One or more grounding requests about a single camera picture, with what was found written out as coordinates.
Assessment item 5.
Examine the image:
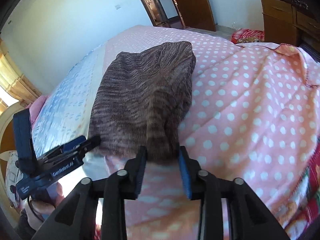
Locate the brown knit sun-pattern sweater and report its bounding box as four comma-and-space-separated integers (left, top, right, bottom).
88, 41, 196, 163

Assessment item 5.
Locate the person's left hand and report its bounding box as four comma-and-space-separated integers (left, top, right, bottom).
24, 183, 64, 231

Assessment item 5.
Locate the white cartoon print pillow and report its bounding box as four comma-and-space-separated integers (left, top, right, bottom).
5, 150, 23, 210

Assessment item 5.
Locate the folded pink quilt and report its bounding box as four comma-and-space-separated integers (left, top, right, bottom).
29, 95, 49, 125

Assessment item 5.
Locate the cream and wood headboard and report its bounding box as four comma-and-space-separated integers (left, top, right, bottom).
1, 102, 24, 226

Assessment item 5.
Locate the yellow floral curtain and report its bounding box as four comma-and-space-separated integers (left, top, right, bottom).
1, 40, 42, 107

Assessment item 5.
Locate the blue pink polka-dot bedsheet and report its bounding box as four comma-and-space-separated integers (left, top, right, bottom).
33, 25, 319, 239

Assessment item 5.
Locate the red patterned bag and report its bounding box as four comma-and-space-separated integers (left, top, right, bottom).
231, 28, 265, 44

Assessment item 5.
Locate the brown wooden dresser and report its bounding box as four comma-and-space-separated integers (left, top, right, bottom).
261, 0, 319, 51

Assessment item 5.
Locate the brown wooden door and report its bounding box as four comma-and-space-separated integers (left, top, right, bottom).
176, 0, 216, 31

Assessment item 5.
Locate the black camera module on gripper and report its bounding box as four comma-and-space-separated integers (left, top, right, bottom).
13, 109, 39, 175

